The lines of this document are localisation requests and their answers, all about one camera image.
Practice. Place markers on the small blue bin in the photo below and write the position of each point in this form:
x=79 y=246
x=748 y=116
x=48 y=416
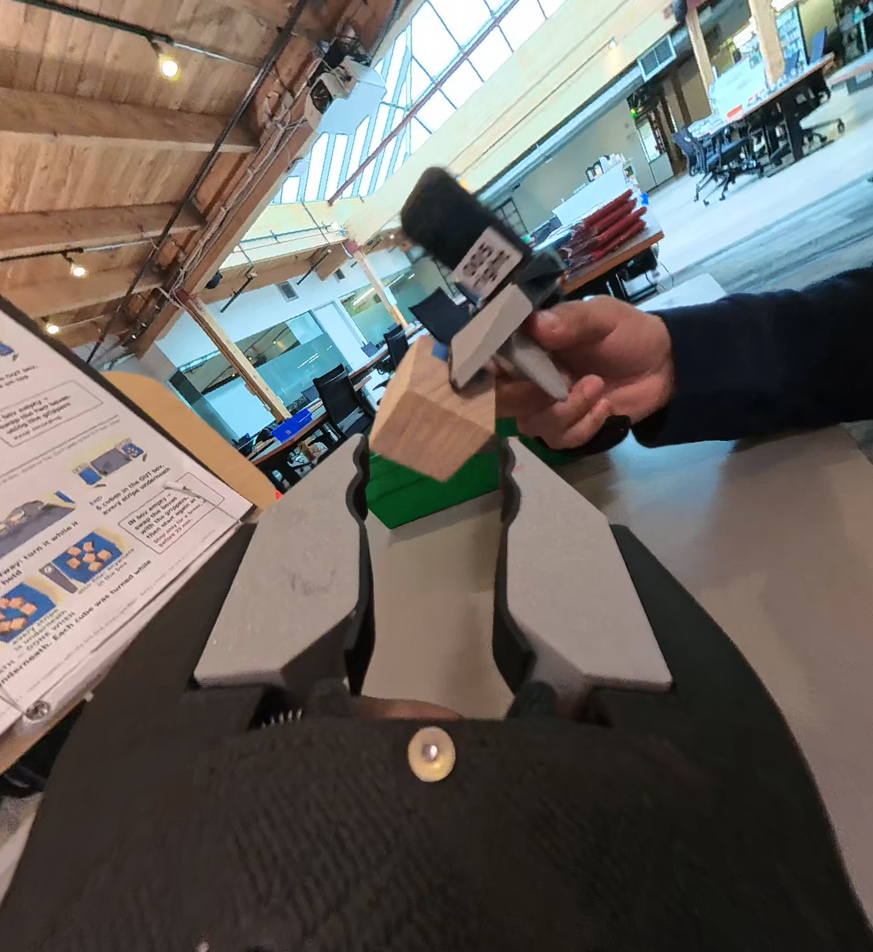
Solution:
x=291 y=430

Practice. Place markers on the wooden cube with blue stripe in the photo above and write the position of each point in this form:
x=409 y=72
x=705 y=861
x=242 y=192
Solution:
x=421 y=424

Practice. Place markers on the stack of red folders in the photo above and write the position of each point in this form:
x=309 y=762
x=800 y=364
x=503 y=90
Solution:
x=607 y=223

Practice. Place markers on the green plastic bin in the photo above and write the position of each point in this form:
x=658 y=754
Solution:
x=421 y=500

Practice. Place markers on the long office desk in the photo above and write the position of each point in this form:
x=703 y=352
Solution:
x=778 y=89

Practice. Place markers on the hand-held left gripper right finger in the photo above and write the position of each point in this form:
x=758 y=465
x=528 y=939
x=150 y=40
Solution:
x=570 y=580

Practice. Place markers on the person's right forearm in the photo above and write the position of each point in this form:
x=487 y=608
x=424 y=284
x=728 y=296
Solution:
x=778 y=357

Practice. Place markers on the person's right hand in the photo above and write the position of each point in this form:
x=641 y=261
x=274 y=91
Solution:
x=615 y=357

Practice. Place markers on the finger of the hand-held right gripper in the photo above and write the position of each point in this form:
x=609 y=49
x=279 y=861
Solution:
x=484 y=342

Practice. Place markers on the instruction sheet on stand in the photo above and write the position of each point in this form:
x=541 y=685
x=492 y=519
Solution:
x=183 y=424

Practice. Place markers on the printed instruction sheet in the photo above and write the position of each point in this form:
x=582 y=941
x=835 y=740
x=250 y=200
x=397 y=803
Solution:
x=72 y=483

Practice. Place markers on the wooden table with black legs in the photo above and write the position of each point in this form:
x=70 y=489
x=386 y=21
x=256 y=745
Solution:
x=618 y=256

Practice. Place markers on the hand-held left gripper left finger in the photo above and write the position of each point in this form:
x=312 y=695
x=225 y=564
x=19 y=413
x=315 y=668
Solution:
x=287 y=573

